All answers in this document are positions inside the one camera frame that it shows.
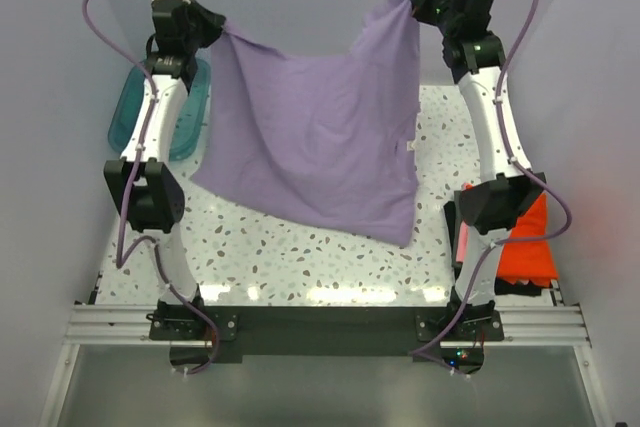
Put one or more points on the pink folded t shirt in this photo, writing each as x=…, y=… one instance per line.
x=462, y=242

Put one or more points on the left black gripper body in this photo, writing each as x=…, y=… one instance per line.
x=188, y=42

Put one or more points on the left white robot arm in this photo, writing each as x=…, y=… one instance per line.
x=149, y=199

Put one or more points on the purple t shirt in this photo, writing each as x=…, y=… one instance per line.
x=323, y=141

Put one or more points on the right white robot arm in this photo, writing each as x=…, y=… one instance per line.
x=508, y=187

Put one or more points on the teal plastic basket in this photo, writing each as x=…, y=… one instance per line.
x=189, y=121

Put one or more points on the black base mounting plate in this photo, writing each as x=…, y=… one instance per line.
x=237, y=332

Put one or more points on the aluminium frame rail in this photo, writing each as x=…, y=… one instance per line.
x=522, y=325

